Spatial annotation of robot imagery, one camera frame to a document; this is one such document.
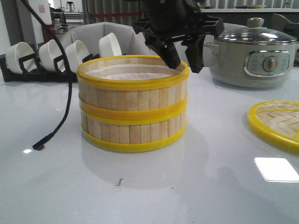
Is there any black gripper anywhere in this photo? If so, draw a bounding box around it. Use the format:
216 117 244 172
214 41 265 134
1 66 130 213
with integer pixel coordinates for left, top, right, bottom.
133 0 224 73

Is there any bamboo steamer tier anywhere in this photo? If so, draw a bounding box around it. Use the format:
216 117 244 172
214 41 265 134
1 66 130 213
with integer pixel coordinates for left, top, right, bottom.
81 110 187 153
77 55 189 120

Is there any woven bamboo steamer lid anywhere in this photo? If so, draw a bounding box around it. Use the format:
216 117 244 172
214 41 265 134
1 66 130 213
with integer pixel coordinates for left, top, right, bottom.
247 100 299 154

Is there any right grey chair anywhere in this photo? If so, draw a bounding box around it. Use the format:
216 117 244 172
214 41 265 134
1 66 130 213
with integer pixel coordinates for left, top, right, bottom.
175 23 243 67

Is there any grey chair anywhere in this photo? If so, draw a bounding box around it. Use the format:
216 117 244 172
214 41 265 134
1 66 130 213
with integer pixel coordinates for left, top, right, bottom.
60 22 154 62
175 23 243 67

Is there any left grey chair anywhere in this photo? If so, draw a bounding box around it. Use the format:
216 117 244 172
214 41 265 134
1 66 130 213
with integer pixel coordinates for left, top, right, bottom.
60 22 154 62

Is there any white cabinet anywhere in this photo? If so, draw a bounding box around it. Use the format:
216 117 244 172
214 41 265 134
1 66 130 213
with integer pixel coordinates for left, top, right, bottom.
141 0 154 22

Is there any steamer liner cloth left tier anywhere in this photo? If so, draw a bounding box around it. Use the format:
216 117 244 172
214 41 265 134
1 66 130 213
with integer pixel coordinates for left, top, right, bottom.
86 64 179 81

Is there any white bowl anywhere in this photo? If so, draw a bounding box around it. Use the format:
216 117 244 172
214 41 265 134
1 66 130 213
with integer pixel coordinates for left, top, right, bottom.
65 40 90 73
39 39 62 72
5 42 34 74
99 33 122 57

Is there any grey electric cooking pot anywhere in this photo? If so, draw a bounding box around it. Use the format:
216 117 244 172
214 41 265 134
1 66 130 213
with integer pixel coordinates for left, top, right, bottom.
202 38 299 89

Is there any glass pot lid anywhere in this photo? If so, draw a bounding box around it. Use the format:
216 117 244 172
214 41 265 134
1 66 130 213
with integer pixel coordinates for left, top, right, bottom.
216 17 297 44

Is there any black bowl rack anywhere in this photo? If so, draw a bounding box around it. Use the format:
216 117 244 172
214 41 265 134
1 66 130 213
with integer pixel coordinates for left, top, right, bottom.
0 53 101 83

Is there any black cable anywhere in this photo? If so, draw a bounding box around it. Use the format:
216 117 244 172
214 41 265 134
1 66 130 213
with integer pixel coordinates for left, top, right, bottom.
20 0 73 151

